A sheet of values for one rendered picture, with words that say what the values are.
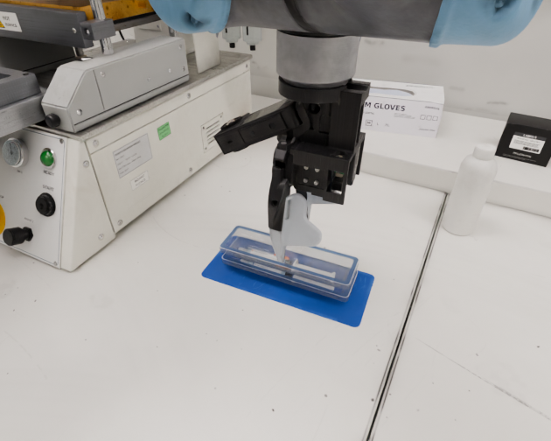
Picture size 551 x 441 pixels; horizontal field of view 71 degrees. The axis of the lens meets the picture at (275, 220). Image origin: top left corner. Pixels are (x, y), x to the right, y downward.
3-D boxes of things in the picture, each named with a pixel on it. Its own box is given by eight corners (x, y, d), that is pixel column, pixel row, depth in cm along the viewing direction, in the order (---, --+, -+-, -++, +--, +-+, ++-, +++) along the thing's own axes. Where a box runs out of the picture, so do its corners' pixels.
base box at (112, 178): (143, 109, 105) (129, 42, 95) (265, 136, 92) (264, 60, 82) (-68, 213, 67) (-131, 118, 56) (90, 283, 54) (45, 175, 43)
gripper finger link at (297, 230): (310, 282, 43) (325, 203, 40) (262, 267, 45) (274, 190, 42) (317, 272, 46) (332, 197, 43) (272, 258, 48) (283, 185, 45)
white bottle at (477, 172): (464, 241, 61) (497, 158, 52) (435, 227, 64) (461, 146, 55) (478, 227, 64) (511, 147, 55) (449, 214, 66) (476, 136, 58)
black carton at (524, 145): (498, 143, 78) (510, 111, 74) (548, 155, 74) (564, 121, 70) (493, 155, 74) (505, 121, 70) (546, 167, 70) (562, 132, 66)
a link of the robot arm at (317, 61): (262, 32, 33) (296, 17, 39) (263, 87, 36) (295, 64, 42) (348, 41, 31) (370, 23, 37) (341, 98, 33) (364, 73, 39)
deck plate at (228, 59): (129, 41, 95) (128, 38, 95) (252, 58, 83) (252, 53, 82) (-74, 101, 62) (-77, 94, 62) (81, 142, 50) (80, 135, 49)
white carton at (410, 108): (337, 106, 95) (340, 75, 91) (435, 117, 90) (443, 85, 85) (327, 125, 86) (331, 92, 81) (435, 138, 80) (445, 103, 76)
